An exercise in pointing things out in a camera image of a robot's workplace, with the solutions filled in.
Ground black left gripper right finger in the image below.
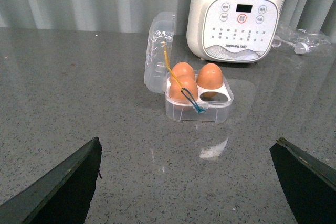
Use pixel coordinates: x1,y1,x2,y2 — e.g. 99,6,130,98
270,137,335,223

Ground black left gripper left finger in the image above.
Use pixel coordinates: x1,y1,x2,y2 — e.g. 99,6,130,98
1,137,102,223

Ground clear plastic egg box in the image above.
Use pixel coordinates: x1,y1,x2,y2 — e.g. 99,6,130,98
144,12,234,123

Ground brown egg back right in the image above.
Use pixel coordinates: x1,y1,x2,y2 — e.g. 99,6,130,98
196,63,223,90

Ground brown egg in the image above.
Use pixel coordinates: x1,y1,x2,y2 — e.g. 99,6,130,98
169,75,198,103
172,62,195,82
196,63,223,90

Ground brown egg front left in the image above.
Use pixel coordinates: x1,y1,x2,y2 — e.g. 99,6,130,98
169,75,198,103

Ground brown egg back left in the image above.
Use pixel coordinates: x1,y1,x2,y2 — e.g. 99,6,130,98
172,62,195,82

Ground clear plastic bag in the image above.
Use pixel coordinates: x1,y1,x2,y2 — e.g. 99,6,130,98
274,22,331,55

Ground white Joyoung soy milk maker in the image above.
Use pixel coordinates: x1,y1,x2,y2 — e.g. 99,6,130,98
186,0,285,63

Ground white power cord plug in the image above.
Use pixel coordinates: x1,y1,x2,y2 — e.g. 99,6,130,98
272,35,310,55

